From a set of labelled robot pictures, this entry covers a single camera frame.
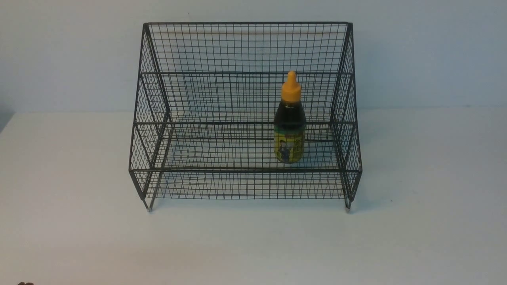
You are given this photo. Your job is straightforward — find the black wire mesh shelf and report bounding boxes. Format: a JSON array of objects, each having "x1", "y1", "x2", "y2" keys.
[{"x1": 129, "y1": 21, "x2": 363, "y2": 211}]

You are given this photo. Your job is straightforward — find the dark seasoning bottle orange cap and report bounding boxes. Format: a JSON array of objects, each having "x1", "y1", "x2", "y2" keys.
[{"x1": 274, "y1": 71, "x2": 306, "y2": 164}]

